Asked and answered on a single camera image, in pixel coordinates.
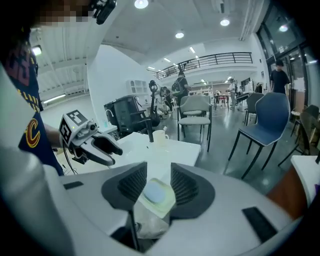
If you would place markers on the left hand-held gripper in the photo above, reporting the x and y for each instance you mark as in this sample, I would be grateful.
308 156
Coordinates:
72 127

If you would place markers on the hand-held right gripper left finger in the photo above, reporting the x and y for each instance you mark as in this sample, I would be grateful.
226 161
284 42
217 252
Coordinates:
95 205

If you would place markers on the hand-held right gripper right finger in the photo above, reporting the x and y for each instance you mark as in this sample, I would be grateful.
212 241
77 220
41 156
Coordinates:
225 212

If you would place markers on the pale blue round pad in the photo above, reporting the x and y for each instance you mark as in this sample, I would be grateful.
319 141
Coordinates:
155 192

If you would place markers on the pale green square tray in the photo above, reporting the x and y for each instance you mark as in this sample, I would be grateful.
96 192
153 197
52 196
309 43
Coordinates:
160 210

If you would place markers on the person's left forearm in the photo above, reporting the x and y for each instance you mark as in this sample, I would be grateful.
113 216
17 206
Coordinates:
52 136

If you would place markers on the small white sink top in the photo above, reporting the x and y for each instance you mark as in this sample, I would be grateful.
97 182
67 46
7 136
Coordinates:
110 128

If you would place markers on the teal pump bottle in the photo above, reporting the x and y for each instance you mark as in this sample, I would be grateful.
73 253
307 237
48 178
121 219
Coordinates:
105 124

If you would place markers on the white gooseneck faucet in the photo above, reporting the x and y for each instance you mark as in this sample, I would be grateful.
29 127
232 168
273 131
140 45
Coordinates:
113 118

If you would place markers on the black cabinet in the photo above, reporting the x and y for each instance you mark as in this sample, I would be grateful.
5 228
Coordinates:
125 112

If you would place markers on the cream mug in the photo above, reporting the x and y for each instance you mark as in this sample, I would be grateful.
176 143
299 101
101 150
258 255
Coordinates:
160 138

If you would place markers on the person's dark printed jersey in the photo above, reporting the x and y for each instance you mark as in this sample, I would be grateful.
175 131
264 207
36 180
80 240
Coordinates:
42 150

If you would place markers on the brown wooden cabinet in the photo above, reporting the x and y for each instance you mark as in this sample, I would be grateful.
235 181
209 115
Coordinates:
285 197

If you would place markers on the white cubby shelf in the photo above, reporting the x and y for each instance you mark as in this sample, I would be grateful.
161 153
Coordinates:
136 87

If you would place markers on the wide white ceramic washbasin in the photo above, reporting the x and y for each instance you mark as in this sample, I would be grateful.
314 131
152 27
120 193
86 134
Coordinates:
180 152

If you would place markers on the white cabinet countertop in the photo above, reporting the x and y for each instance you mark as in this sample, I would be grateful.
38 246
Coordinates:
303 175

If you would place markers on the grey chair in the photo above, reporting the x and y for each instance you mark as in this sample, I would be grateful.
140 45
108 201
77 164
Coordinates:
193 121
192 112

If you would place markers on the purple lump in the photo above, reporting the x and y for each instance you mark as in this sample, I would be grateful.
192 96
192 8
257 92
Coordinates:
317 188

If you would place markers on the blue chair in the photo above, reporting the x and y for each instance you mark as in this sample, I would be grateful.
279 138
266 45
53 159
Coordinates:
270 120

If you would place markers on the small black angled faucet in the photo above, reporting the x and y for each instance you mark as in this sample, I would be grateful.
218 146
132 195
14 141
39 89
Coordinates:
318 157

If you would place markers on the black shell chair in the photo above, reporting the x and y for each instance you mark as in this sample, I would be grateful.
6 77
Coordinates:
252 105

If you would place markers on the black table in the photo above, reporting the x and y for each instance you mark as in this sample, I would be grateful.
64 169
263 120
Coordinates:
221 96

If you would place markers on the dark brown chair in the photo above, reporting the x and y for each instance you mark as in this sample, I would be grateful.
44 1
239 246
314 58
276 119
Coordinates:
310 125

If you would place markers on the round ceiling light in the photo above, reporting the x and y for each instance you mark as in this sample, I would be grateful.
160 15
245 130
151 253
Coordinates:
179 35
224 22
141 3

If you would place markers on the person's face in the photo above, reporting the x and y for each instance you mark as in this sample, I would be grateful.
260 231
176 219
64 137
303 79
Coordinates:
62 15

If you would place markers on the black head-worn camera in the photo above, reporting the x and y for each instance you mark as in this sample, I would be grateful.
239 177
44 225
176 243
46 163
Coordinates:
103 11

